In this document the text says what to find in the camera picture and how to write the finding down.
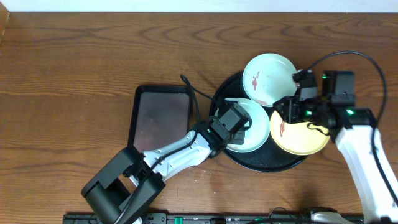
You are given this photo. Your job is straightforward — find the light blue plate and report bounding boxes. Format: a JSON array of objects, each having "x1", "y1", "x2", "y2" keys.
[
  {"x1": 215, "y1": 98, "x2": 270, "y2": 153},
  {"x1": 242, "y1": 53, "x2": 297, "y2": 107}
]

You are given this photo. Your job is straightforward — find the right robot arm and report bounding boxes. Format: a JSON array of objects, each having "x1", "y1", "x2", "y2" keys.
[{"x1": 273, "y1": 70, "x2": 397, "y2": 223}]

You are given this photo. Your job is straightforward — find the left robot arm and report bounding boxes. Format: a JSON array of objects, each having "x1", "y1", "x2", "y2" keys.
[{"x1": 81, "y1": 102, "x2": 252, "y2": 223}]

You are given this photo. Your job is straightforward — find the black round serving tray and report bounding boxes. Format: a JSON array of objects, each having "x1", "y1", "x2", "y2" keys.
[{"x1": 213, "y1": 71, "x2": 307, "y2": 172}]

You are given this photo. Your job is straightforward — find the black rectangular tray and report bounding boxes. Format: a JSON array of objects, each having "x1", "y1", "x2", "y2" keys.
[{"x1": 127, "y1": 85, "x2": 192, "y2": 152}]

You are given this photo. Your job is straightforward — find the yellow plate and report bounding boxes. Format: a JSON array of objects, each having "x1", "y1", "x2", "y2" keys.
[{"x1": 270, "y1": 111, "x2": 330, "y2": 156}]

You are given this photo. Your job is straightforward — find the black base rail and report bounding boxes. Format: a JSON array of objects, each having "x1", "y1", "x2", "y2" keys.
[{"x1": 62, "y1": 211, "x2": 364, "y2": 224}]

